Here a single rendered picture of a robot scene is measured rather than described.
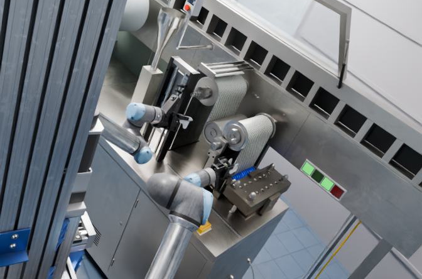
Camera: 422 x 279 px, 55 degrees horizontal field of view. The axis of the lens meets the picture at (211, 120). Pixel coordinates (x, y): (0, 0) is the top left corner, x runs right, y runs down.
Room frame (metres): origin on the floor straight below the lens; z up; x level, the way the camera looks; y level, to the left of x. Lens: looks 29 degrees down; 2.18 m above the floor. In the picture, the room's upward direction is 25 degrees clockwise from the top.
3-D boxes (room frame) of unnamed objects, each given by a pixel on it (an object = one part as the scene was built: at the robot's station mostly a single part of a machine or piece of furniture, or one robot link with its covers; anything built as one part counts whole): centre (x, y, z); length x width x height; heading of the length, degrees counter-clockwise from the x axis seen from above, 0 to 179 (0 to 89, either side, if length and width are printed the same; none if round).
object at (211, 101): (1.92, 0.01, 1.34); 0.25 x 0.14 x 0.14; 150
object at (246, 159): (1.76, -0.25, 1.11); 0.23 x 0.01 x 0.18; 150
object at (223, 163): (1.55, -0.13, 1.12); 0.12 x 0.08 x 0.09; 150
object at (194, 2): (1.98, 0.33, 1.66); 0.07 x 0.07 x 0.10; 55
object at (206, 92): (1.79, 0.09, 1.34); 0.06 x 0.06 x 0.06; 60
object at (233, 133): (1.67, -0.13, 1.25); 0.07 x 0.02 x 0.07; 60
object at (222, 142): (1.66, -0.09, 1.05); 0.06 x 0.05 x 0.31; 150
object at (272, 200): (1.70, -0.46, 0.97); 0.10 x 0.03 x 0.11; 150
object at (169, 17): (2.14, 0.43, 1.50); 0.14 x 0.14 x 0.06
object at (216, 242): (2.18, 0.66, 0.88); 2.52 x 0.66 x 0.04; 60
